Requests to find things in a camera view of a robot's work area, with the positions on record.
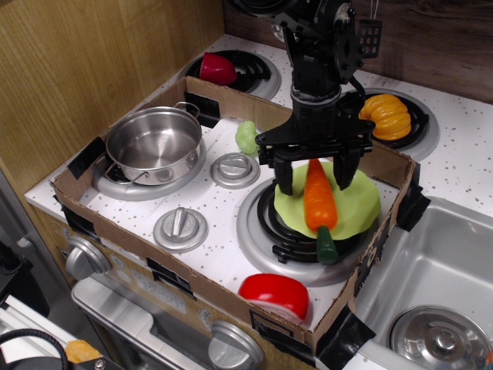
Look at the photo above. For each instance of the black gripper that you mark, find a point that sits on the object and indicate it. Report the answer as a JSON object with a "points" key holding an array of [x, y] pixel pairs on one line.
{"points": [[316, 131]]}

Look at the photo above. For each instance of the orange toy carrot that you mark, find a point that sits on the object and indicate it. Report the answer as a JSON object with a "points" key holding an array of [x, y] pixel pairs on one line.
{"points": [[320, 211]]}

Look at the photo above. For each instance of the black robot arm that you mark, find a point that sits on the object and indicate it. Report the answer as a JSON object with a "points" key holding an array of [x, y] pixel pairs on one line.
{"points": [[324, 52]]}

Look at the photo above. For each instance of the light green plastic plate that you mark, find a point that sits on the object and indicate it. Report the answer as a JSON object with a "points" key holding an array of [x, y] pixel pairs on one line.
{"points": [[358, 206]]}

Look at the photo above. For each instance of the green toy broccoli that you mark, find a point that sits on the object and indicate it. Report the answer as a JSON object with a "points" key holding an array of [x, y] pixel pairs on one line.
{"points": [[245, 136]]}

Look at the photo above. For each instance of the silver stove knob upper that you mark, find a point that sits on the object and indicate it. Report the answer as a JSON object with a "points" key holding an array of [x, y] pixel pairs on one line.
{"points": [[235, 171]]}

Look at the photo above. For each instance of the silver stove knob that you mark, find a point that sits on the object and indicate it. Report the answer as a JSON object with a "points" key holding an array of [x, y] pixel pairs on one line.
{"points": [[180, 230], [235, 171]]}

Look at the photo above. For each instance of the orange toy pumpkin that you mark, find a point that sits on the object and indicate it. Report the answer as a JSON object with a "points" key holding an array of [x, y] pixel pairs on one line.
{"points": [[390, 115]]}

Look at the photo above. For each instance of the front right black burner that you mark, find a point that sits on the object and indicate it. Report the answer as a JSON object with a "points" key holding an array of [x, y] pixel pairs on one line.
{"points": [[272, 247]]}

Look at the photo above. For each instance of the back right black burner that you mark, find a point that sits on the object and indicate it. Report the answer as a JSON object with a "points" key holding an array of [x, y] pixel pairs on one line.
{"points": [[424, 136]]}

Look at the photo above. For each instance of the red toy cheese wheel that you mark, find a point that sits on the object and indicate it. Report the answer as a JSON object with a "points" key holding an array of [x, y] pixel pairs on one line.
{"points": [[281, 295]]}

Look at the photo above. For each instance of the red toy cup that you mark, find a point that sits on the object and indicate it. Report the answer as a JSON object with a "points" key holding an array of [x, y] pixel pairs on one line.
{"points": [[217, 69]]}

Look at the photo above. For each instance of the hanging silver slotted spatula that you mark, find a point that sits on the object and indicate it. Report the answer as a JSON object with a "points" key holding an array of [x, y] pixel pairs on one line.
{"points": [[370, 31]]}

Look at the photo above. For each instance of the silver stove knob lower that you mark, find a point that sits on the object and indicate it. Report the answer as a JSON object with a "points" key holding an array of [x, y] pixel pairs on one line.
{"points": [[180, 230]]}

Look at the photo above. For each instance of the silver toy sink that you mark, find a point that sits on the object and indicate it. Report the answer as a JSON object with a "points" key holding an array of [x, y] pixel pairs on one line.
{"points": [[445, 260]]}

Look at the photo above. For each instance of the cardboard fence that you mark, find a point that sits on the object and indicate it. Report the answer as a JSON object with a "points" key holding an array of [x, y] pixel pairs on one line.
{"points": [[200, 286]]}

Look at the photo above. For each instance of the silver oven knob right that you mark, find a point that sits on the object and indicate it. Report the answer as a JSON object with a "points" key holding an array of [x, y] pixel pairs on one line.
{"points": [[232, 348]]}

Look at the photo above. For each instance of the silver oven knob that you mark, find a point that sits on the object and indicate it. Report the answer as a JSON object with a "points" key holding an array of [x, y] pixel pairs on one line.
{"points": [[85, 259], [232, 348]]}

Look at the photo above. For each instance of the stainless steel pot lid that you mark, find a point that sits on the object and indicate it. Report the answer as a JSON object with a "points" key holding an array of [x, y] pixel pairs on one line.
{"points": [[436, 337]]}

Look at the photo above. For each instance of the silver oven door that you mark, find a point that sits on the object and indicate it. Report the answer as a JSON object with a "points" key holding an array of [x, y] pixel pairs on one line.
{"points": [[146, 336]]}

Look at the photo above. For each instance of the silver oven knob left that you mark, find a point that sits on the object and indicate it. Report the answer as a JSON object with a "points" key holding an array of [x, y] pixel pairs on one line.
{"points": [[85, 259]]}

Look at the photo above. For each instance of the orange sponge piece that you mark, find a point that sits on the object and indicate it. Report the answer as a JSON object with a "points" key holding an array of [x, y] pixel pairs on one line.
{"points": [[79, 351]]}

